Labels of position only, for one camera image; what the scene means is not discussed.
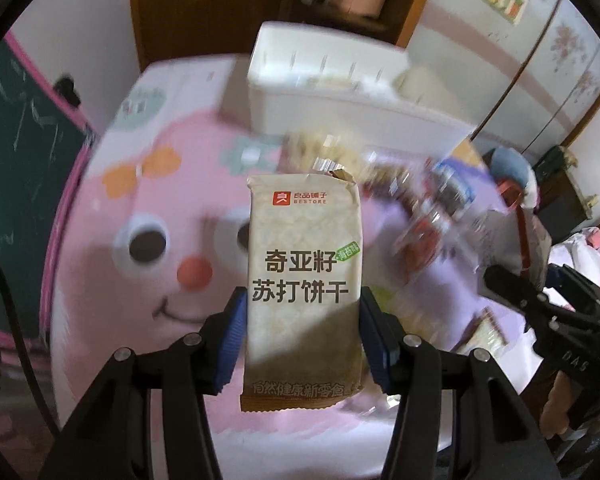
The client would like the pink cartoon printed blanket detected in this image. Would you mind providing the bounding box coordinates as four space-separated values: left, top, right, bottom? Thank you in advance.
47 57 556 480

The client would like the brown wooden cabinet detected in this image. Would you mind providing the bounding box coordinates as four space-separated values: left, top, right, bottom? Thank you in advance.
129 0 443 73

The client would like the white plastic storage box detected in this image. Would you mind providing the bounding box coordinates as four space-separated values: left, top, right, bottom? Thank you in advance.
246 21 483 160

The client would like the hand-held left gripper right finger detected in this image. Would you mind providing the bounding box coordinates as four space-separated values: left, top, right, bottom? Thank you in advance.
358 286 563 480

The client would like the green chalkboard with pink frame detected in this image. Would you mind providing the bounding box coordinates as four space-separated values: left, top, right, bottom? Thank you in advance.
0 30 98 356

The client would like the white floral wardrobe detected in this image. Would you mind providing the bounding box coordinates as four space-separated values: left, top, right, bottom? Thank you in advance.
405 0 600 231

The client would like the beige cracker packet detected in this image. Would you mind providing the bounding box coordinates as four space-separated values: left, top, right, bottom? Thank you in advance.
240 172 365 413

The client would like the black clip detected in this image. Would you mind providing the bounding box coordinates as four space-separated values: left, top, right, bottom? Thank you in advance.
55 75 81 108

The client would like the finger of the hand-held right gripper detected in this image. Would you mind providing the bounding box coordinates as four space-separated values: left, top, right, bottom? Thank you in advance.
482 264 551 321
547 262 600 311

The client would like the pile of clothes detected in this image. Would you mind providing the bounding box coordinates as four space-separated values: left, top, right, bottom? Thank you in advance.
550 227 600 296

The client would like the blue cap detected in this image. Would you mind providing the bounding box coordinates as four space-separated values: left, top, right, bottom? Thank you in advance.
490 146 538 208

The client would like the black cable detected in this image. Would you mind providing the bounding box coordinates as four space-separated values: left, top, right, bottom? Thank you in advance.
0 245 61 441

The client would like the dark low cabinet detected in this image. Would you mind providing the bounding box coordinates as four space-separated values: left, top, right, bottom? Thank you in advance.
532 145 593 231

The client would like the pink stool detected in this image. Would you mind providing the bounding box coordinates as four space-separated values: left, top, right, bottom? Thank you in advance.
495 180 527 207

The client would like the pile of assorted snack packets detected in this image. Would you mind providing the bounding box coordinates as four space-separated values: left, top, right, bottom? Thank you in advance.
280 130 513 361

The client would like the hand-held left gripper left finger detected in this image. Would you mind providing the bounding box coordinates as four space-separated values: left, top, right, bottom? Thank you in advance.
39 287 248 480

